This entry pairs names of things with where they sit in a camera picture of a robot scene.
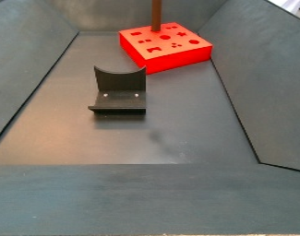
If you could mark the black curved fixture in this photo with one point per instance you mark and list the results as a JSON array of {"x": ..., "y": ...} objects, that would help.
[{"x": 121, "y": 92}]

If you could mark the red block with shaped holes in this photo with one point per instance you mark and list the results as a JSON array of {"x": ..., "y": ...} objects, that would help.
[{"x": 167, "y": 49}]

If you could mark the dark brown cylinder peg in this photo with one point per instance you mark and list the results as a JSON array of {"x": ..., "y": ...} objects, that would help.
[{"x": 156, "y": 15}]

